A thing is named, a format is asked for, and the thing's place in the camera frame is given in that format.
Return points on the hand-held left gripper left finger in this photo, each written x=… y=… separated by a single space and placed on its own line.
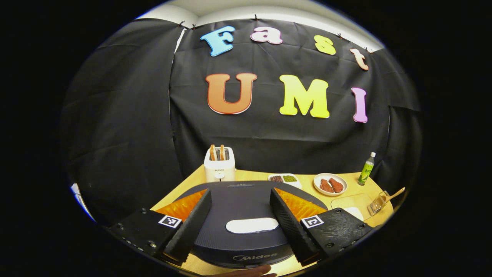
x=192 y=227

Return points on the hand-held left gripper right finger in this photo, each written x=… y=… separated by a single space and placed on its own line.
x=290 y=227

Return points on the black silver rice cooker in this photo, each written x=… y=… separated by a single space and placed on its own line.
x=238 y=204

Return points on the wooden spoon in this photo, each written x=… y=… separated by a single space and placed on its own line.
x=396 y=192

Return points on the white divided bean dish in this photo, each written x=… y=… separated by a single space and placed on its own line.
x=296 y=184

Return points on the white round plate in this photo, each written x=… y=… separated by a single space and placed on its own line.
x=316 y=184

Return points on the brown meat piece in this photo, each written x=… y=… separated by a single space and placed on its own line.
x=336 y=185
x=326 y=186

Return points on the white toaster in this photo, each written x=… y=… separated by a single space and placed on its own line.
x=219 y=171

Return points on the clear glass bowl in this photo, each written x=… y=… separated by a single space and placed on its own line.
x=353 y=200

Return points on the toast slice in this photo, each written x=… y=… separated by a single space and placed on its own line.
x=213 y=152
x=222 y=152

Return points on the black backdrop cloth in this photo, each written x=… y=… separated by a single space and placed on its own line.
x=269 y=146

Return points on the green drink bottle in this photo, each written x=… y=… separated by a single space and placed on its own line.
x=366 y=171

